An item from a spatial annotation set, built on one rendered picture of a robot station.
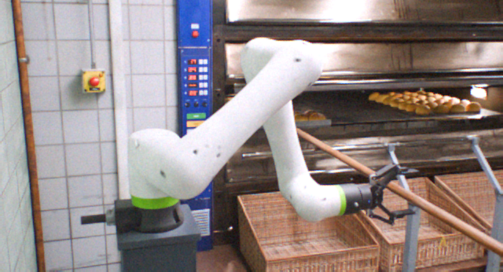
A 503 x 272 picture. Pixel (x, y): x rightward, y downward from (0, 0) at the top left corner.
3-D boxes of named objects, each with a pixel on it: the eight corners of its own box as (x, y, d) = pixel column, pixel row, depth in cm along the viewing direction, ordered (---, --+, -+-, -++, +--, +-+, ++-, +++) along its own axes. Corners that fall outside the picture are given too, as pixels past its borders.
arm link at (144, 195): (145, 217, 116) (142, 140, 112) (122, 197, 129) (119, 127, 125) (193, 206, 124) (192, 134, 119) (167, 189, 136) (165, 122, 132)
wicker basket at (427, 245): (336, 232, 269) (339, 185, 263) (421, 220, 286) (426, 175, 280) (387, 275, 224) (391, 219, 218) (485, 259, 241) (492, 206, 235)
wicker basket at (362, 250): (234, 244, 253) (235, 194, 246) (332, 232, 268) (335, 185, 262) (264, 294, 207) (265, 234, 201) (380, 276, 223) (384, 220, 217)
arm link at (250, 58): (252, 48, 127) (287, 32, 133) (226, 45, 138) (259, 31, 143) (269, 110, 135) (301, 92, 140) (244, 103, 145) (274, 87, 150)
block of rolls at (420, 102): (365, 99, 345) (366, 92, 344) (423, 97, 359) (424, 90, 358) (420, 115, 289) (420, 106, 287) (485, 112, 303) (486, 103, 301)
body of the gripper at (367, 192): (350, 181, 150) (376, 178, 153) (348, 207, 152) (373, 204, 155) (362, 189, 143) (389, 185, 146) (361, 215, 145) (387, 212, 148)
